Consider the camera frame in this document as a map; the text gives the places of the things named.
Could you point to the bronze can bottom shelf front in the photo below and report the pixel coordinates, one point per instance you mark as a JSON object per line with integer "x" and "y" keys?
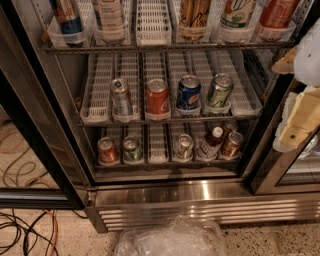
{"x": 230, "y": 149}

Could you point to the glass fridge door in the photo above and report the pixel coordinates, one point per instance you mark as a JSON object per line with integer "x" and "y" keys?
{"x": 39, "y": 91}
{"x": 269, "y": 171}

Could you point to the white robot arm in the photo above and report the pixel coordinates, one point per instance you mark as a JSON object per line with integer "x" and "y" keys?
{"x": 307, "y": 58}

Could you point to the red cola can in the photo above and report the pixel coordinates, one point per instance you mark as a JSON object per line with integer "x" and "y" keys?
{"x": 157, "y": 96}

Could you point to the steel fridge base grille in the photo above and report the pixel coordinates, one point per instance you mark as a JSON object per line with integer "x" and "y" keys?
{"x": 120, "y": 207}

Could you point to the gold can top shelf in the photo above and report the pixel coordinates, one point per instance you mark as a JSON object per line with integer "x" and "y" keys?
{"x": 193, "y": 19}

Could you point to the empty white tray bottom shelf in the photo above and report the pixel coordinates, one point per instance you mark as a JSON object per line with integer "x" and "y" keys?
{"x": 157, "y": 144}

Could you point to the brown bottle with white cap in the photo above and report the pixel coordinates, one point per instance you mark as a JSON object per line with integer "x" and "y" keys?
{"x": 210, "y": 144}

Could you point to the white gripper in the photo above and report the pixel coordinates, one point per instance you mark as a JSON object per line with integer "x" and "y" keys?
{"x": 309, "y": 61}

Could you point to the white bottle top shelf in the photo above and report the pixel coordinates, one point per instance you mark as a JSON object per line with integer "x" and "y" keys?
{"x": 110, "y": 20}

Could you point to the red can shelf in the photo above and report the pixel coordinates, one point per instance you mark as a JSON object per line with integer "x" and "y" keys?
{"x": 108, "y": 153}
{"x": 278, "y": 13}

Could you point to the empty white tray middle left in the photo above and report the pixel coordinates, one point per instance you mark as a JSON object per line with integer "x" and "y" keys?
{"x": 95, "y": 103}

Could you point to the green can middle shelf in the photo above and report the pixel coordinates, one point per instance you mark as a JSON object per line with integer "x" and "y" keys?
{"x": 219, "y": 91}

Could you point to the silver green can bottom shelf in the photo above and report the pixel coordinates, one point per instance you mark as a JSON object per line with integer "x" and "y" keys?
{"x": 183, "y": 146}

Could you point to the silver can middle shelf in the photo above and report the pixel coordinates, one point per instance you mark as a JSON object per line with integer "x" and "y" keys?
{"x": 121, "y": 97}

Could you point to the bronze can shelf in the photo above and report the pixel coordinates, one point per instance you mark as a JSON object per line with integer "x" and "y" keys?
{"x": 229, "y": 126}
{"x": 230, "y": 149}

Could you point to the blue silver tall can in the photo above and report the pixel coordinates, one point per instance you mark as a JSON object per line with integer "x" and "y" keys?
{"x": 69, "y": 30}

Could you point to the bronze can bottom shelf rear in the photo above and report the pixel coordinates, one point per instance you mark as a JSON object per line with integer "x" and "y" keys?
{"x": 229, "y": 126}

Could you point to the right glass fridge door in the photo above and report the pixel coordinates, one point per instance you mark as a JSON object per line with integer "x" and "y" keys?
{"x": 269, "y": 171}

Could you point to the red can bottom shelf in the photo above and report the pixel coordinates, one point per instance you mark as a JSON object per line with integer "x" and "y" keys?
{"x": 108, "y": 153}

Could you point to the white green can top shelf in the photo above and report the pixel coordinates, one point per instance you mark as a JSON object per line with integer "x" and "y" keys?
{"x": 237, "y": 13}

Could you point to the blue pepsi can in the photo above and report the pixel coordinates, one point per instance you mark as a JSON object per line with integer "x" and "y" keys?
{"x": 188, "y": 92}

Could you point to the empty white tray middle right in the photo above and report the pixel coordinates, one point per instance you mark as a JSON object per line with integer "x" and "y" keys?
{"x": 244, "y": 101}

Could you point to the left glass fridge door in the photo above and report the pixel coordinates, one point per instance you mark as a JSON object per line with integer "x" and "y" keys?
{"x": 39, "y": 91}

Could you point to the clear plastic bag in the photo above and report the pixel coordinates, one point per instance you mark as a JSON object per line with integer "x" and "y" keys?
{"x": 181, "y": 237}

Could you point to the red can top shelf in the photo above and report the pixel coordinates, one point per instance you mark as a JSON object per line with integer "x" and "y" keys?
{"x": 278, "y": 13}

